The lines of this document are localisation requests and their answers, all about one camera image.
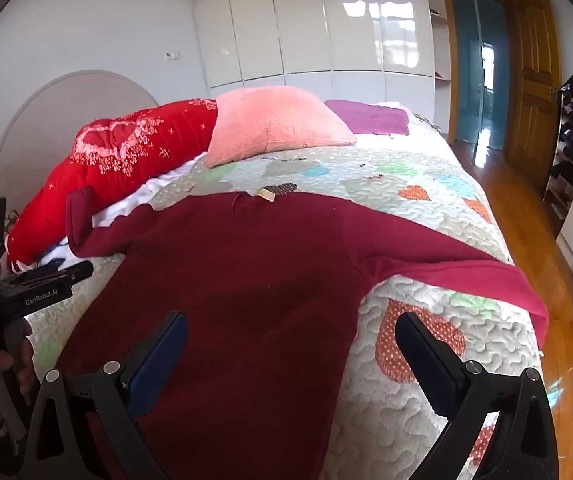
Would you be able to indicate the white bed sheet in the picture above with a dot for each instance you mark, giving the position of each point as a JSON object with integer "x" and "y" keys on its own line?
{"x": 126, "y": 205}

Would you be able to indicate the red embroidered bolster pillow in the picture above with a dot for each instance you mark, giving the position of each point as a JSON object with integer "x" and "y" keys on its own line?
{"x": 116, "y": 160}

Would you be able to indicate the pink ribbed pillow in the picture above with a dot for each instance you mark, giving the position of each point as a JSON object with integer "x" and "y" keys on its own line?
{"x": 276, "y": 120}

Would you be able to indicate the purple pillow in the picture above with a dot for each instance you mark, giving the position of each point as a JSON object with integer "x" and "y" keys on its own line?
{"x": 371, "y": 116}

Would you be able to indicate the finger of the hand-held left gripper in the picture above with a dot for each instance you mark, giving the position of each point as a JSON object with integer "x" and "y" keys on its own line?
{"x": 66, "y": 270}

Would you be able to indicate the maroon sweater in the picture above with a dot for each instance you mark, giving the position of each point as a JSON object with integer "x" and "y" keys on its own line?
{"x": 246, "y": 285}

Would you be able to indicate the patchwork heart bedspread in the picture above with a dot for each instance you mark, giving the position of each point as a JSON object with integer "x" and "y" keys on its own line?
{"x": 416, "y": 185}

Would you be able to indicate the round white headboard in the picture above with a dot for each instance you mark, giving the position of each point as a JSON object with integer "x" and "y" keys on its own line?
{"x": 46, "y": 110}

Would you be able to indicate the white open wall shelf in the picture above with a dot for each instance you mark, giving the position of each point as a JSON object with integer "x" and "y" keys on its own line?
{"x": 440, "y": 50}

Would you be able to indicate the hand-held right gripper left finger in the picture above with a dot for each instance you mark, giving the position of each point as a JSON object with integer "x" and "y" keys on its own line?
{"x": 159, "y": 362}

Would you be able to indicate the glossy white wardrobe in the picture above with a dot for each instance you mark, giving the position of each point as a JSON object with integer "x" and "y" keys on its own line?
{"x": 306, "y": 15}

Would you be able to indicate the wooden door frame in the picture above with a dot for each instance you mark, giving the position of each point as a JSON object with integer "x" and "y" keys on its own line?
{"x": 449, "y": 60}

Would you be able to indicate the white wall socket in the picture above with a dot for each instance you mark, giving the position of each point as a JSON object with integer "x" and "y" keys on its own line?
{"x": 172, "y": 55}

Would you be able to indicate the wooden door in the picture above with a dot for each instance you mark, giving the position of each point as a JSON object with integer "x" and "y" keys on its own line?
{"x": 533, "y": 85}

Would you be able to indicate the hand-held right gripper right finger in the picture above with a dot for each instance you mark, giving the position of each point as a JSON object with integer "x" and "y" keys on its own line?
{"x": 426, "y": 362}

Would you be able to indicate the teal glass door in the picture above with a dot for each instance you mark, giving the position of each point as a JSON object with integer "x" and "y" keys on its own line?
{"x": 471, "y": 70}

